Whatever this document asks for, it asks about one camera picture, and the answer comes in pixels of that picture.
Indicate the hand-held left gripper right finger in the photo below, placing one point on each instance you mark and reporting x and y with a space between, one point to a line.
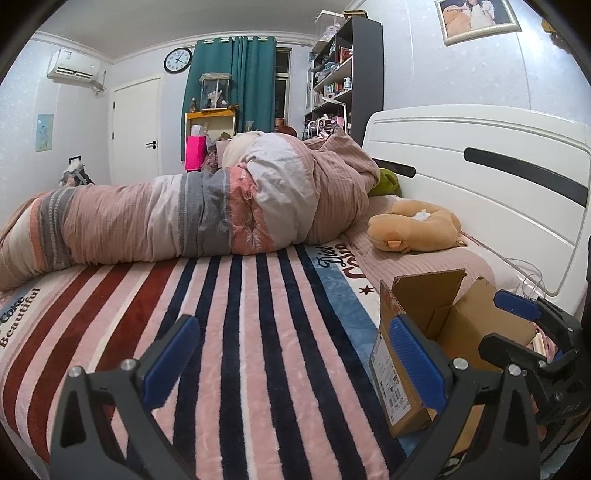
415 364

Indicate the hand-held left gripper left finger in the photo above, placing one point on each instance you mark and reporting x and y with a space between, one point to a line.
171 360

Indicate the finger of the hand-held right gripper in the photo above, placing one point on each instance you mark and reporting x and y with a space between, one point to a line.
515 302
505 353

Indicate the brown cardboard box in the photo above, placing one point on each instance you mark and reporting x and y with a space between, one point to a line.
485 318

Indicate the striped fleece blanket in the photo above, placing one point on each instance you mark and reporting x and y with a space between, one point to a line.
258 346

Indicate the tan plush toy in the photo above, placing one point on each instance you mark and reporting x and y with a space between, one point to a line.
406 226

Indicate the rolled pink grey quilt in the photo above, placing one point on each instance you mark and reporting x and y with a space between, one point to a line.
161 217

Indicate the green plush toy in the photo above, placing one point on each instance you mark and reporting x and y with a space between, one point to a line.
385 182

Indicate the white bed headboard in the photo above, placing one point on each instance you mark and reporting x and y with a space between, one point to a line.
438 138

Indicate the pink gift bag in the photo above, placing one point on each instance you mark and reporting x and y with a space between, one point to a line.
195 152

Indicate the grey folded stroller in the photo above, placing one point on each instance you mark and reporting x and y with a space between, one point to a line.
76 173

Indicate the white door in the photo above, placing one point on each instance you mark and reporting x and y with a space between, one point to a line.
136 129

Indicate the yellow side table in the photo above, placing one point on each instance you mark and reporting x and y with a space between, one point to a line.
210 114

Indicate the white metal rack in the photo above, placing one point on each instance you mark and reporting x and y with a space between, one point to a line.
323 127

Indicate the brown round object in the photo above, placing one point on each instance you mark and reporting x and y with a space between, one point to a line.
287 130

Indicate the glass display case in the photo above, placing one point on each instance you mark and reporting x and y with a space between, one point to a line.
215 92

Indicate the dark bookshelf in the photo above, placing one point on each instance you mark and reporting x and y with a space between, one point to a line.
367 69

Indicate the teal curtain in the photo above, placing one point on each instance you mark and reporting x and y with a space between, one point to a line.
249 87

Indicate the window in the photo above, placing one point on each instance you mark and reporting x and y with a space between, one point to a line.
282 87

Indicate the white air conditioner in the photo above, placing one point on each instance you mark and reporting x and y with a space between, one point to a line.
74 69

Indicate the clear storage box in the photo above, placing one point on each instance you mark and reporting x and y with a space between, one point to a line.
328 25

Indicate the light blue wall poster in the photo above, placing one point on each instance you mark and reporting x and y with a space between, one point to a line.
45 133

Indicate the framed wall picture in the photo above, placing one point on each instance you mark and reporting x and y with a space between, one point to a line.
478 18

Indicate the round wall clock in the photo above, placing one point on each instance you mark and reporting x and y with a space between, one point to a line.
178 60

